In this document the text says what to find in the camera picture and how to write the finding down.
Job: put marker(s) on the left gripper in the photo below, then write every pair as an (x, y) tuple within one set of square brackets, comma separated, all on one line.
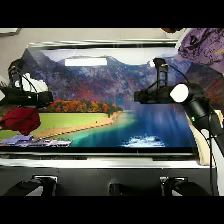
[(44, 99)]

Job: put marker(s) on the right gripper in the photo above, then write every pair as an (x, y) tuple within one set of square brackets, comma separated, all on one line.
[(145, 96)]

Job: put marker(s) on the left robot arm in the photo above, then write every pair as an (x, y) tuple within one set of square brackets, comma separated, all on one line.
[(20, 98)]

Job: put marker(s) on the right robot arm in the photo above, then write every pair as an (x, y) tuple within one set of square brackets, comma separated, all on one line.
[(198, 106)]

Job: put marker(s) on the white garment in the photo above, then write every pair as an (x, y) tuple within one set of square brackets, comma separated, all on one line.
[(41, 86)]

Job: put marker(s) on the red garment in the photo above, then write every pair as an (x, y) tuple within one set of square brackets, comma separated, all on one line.
[(20, 120)]

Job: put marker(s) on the purple garment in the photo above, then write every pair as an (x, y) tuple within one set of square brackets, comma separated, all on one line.
[(206, 46)]

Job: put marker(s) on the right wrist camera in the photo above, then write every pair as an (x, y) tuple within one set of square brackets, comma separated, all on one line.
[(160, 68)]

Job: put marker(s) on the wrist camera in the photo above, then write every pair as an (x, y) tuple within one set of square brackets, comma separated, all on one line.
[(160, 68), (15, 71)]

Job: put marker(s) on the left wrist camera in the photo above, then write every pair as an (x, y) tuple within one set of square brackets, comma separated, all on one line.
[(15, 71)]

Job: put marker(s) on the silver frame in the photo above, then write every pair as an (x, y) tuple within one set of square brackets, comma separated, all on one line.
[(100, 163)]

